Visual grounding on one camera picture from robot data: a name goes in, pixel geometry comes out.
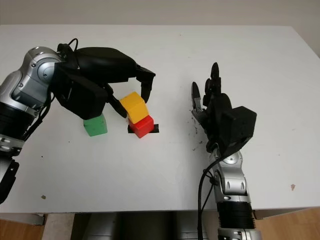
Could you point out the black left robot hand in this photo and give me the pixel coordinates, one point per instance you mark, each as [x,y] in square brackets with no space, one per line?
[105,65]

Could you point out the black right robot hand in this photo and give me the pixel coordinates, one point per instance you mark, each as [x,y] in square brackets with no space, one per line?
[215,115]

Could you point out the yellow cube block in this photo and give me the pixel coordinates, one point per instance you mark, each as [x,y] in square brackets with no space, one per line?
[135,106]

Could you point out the green cube block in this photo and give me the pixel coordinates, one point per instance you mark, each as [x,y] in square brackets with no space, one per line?
[96,126]

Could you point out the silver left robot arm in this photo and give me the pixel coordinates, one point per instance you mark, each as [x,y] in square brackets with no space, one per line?
[25,82]

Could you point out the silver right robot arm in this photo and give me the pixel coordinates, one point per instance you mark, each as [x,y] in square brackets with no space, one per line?
[233,182]

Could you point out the black tape strip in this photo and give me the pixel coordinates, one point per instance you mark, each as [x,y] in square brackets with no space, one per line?
[156,128]

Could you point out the red cube block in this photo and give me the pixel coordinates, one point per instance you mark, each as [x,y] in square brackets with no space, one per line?
[143,127]

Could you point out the dark grey robot body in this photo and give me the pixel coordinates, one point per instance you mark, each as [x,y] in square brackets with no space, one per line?
[145,226]

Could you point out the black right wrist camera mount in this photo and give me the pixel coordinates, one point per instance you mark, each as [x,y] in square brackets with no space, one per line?
[240,125]

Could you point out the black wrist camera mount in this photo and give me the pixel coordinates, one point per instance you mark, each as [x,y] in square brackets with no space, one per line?
[240,125]
[82,100]

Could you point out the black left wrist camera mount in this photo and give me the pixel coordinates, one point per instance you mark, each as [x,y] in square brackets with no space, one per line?
[82,100]

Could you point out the grey table frame bar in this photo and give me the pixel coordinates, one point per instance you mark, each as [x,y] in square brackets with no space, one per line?
[22,219]

